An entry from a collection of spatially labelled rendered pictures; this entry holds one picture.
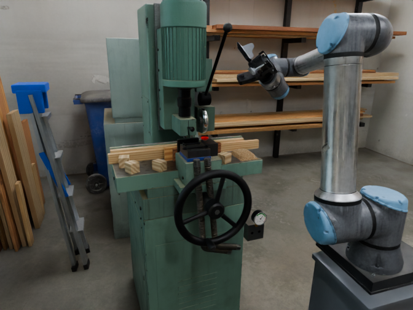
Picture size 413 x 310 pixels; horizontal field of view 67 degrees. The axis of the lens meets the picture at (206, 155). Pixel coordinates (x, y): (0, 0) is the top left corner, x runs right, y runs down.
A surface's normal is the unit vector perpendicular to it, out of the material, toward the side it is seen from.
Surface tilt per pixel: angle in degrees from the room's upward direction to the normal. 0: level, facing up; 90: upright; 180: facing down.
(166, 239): 90
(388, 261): 70
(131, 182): 90
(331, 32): 84
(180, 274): 90
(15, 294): 0
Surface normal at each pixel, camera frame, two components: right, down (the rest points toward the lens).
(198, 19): 0.64, 0.25
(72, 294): 0.01, -0.95
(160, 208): 0.36, 0.30
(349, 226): 0.19, 0.18
